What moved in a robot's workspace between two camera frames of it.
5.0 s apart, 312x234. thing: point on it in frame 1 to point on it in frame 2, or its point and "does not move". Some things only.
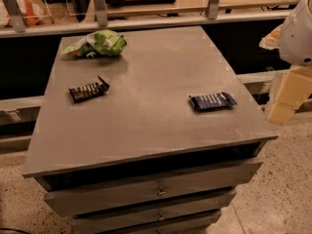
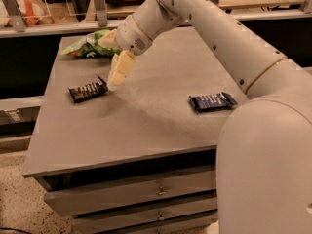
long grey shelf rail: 138,24 does not move
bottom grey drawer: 187,225 does not move
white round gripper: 297,38 to 131,38
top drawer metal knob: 161,191 does not move
